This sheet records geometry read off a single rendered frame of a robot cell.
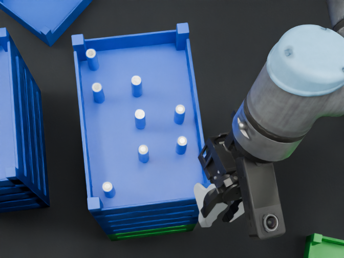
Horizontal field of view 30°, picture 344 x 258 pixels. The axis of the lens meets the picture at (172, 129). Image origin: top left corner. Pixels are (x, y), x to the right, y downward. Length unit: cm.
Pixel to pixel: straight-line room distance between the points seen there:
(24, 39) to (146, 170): 73
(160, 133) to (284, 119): 40
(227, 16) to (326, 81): 104
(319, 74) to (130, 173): 48
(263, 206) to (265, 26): 95
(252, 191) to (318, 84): 20
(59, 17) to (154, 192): 77
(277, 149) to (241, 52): 92
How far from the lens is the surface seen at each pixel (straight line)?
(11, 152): 131
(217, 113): 165
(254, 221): 86
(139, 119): 107
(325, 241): 162
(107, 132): 113
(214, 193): 90
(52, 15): 175
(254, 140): 81
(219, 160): 90
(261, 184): 87
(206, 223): 98
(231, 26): 174
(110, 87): 115
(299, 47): 74
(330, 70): 73
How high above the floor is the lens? 157
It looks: 75 degrees down
